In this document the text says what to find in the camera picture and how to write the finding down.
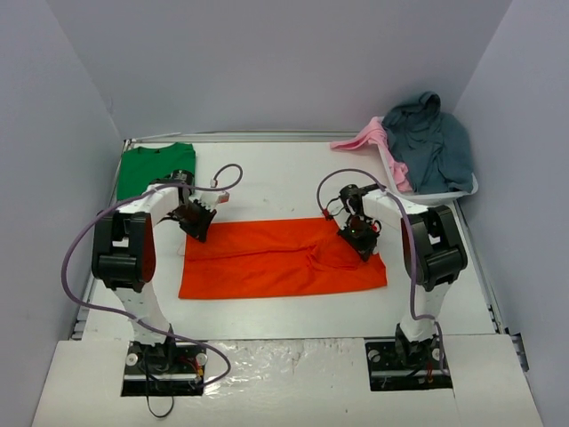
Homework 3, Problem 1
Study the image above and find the blue-grey t-shirt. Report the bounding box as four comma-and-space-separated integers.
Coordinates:
382, 92, 474, 195

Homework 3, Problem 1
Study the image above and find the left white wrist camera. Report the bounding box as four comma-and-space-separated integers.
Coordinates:
195, 189, 229, 211

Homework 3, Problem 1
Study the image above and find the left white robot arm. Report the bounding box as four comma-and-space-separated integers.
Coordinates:
92, 170, 226, 373

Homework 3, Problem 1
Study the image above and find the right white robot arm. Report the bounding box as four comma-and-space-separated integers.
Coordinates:
336, 184, 468, 367

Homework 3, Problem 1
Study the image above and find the green folded t-shirt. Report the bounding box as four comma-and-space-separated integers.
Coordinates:
116, 142, 196, 200

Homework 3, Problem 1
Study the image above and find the black cable loop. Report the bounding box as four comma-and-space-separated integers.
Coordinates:
146, 386, 175, 420

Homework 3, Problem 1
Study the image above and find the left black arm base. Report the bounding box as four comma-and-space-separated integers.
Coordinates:
121, 340, 208, 397

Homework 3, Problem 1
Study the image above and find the white plastic basket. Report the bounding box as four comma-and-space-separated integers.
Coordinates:
379, 147, 479, 206

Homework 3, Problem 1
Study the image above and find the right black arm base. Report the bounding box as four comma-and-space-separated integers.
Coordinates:
365, 338, 453, 392

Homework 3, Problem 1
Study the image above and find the pink t-shirt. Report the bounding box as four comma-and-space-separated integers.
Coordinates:
329, 117, 413, 192

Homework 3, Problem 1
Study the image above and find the orange t-shirt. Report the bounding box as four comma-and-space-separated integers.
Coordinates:
179, 218, 388, 300

